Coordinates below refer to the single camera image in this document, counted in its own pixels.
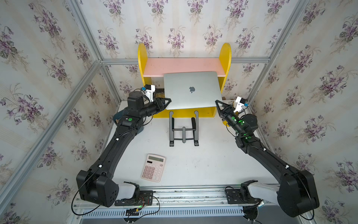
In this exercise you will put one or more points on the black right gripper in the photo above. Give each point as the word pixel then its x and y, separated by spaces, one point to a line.
pixel 223 113

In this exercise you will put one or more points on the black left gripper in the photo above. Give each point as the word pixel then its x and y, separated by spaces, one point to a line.
pixel 160 104

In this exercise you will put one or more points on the silver laptop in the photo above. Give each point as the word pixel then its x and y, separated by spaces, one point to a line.
pixel 192 89

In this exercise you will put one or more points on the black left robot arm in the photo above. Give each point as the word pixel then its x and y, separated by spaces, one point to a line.
pixel 96 185

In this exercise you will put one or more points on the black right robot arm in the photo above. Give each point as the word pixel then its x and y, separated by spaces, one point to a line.
pixel 296 191

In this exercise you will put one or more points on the grey laptop stand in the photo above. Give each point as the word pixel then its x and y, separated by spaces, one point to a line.
pixel 184 130

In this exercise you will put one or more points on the black book gold emblem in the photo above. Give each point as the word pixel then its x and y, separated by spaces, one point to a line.
pixel 159 93

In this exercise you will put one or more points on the yellow pencil cup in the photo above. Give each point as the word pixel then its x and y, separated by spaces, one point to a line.
pixel 226 123

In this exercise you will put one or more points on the yellow pink blue shelf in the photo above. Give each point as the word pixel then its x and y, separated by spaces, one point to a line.
pixel 158 67

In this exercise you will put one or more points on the teal bin of blocks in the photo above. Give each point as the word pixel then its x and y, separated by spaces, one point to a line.
pixel 128 119

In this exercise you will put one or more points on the pink calculator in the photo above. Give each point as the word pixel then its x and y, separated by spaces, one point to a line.
pixel 153 168

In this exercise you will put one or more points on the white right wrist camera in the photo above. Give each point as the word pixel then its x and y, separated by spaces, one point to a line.
pixel 241 104

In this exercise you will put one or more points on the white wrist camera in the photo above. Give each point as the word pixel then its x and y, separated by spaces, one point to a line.
pixel 241 104
pixel 149 92

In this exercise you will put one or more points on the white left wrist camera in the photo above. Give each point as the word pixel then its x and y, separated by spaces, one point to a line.
pixel 149 92

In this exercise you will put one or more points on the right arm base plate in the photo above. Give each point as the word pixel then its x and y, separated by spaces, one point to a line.
pixel 235 196

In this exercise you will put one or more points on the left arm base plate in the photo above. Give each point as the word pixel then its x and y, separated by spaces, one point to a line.
pixel 144 197

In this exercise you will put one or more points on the aluminium mounting rail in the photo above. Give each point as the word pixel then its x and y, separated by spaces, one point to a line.
pixel 175 202

